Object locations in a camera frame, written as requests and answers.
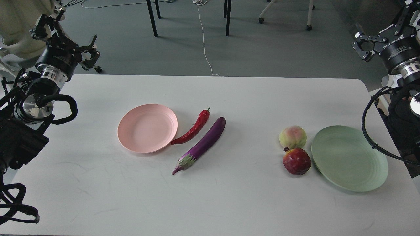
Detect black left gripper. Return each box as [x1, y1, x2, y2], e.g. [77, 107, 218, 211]
[30, 14, 100, 82]

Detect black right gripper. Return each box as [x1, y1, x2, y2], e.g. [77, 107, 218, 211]
[352, 0, 420, 75]

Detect green pink peach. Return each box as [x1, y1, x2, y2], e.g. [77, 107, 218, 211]
[279, 126, 307, 149]

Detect red chili pepper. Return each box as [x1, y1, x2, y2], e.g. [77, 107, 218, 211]
[170, 107, 210, 145]

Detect red pomegranate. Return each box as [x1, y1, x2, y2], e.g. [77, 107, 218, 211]
[283, 147, 312, 176]

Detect purple eggplant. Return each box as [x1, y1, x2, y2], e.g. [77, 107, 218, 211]
[172, 117, 226, 175]

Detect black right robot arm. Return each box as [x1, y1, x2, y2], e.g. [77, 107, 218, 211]
[352, 0, 419, 166]

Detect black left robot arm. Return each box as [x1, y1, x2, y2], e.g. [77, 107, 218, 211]
[0, 10, 102, 176]

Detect cream office chair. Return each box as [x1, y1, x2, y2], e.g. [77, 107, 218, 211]
[1, 0, 66, 82]

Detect white chair base with casters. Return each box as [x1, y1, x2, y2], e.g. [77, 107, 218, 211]
[258, 0, 315, 32]

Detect black table legs left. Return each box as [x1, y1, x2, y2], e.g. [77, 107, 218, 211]
[146, 0, 161, 37]

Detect black table legs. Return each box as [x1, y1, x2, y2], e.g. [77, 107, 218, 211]
[223, 0, 232, 36]
[146, 0, 161, 37]

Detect pink plastic plate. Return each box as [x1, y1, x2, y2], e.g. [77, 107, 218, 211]
[117, 104, 178, 154]

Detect green plastic plate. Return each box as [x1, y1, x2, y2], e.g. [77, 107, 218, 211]
[311, 125, 389, 192]

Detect black table legs right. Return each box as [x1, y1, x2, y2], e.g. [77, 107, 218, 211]
[223, 0, 232, 36]

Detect white floor cable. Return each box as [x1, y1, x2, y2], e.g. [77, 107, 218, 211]
[192, 0, 220, 77]

